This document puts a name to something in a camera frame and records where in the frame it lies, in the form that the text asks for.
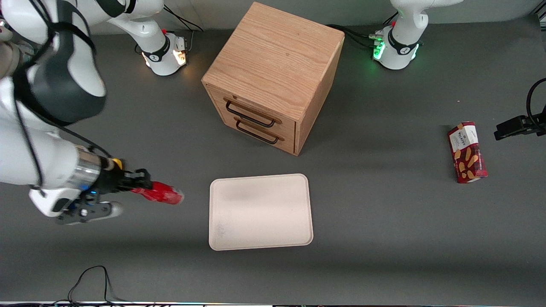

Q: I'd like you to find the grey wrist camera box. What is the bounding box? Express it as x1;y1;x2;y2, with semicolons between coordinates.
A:
55;193;125;225

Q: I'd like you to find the red shortbread cookie box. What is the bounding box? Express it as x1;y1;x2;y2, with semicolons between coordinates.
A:
447;122;488;184

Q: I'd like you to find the beige plastic tray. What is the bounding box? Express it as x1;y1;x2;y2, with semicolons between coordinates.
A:
209;174;314;251

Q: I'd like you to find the black base cable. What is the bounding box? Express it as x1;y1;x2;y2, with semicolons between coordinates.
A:
326;24;384;50
163;4;204;33

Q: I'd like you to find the thin black floor cable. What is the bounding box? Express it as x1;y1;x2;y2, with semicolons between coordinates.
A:
51;265;131;306

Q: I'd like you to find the wooden drawer front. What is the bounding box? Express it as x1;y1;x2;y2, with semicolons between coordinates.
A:
218;109;296;154
210;87;296;138

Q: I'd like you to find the black left base cable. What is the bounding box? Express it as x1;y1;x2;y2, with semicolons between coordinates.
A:
326;24;384;50

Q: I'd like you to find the black right base cable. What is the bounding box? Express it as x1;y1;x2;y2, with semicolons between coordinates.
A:
163;4;204;33

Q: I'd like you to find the black cable loop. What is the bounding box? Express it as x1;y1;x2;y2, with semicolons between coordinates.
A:
526;78;546;125

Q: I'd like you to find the wooden drawer cabinet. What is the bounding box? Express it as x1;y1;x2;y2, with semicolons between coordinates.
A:
201;2;345;156

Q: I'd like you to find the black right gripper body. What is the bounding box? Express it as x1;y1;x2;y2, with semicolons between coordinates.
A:
95;157;128;194

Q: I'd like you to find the red can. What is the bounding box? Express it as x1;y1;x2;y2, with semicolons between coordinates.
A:
129;181;185;206

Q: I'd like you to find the black clamp mount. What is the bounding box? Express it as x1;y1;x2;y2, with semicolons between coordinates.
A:
494;114;546;141

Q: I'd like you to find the black metal drawer handle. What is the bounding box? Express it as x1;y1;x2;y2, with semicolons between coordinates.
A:
235;119;280;145
225;100;277;128

